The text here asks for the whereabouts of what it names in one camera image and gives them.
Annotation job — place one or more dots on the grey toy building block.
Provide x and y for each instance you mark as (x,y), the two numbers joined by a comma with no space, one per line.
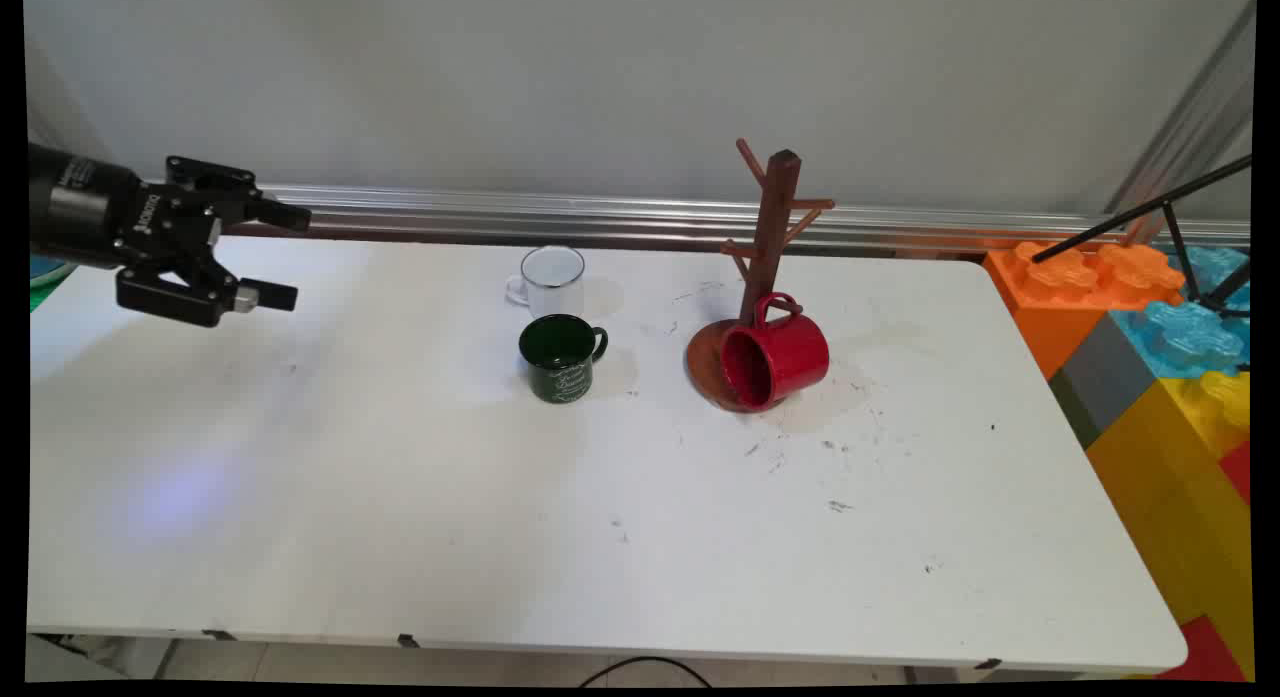
(1105,372)

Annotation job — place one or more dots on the large blue toy block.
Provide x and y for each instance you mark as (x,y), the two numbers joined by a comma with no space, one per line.
(1185,337)

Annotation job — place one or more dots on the blue round plate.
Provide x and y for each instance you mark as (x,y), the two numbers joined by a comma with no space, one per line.
(45,267)

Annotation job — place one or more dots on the orange toy building block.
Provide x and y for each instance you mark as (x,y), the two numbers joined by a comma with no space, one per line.
(1050,297)

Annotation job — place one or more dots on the dark green printed mug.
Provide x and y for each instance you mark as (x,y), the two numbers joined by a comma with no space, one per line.
(562,362)

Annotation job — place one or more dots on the yellow toy building block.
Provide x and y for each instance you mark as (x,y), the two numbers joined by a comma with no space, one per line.
(1170,497)

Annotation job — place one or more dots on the horizontal aluminium rail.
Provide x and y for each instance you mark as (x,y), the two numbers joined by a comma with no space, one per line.
(600,217)

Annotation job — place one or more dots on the green mat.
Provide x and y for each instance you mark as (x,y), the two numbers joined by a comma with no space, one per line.
(42,297)

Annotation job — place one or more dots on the brown wooden mug tree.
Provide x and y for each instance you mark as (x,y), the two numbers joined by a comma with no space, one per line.
(770,237)

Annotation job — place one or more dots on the small blue toy block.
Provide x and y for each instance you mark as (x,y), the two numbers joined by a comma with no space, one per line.
(1215,267)

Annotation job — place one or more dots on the slanted aluminium profile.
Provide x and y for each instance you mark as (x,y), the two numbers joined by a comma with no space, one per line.
(1190,117)

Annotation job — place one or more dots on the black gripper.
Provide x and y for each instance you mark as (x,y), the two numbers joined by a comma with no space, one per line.
(100,217)

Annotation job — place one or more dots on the red mug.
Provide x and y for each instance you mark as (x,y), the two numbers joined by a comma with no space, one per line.
(790,357)

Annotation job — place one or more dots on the large red toy block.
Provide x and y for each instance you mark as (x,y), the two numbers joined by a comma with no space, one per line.
(1205,652)

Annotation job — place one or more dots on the small red toy block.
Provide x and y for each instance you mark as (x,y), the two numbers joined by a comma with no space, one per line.
(1238,472)

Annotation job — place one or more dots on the black tripod stand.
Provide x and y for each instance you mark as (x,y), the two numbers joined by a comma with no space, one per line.
(1140,209)

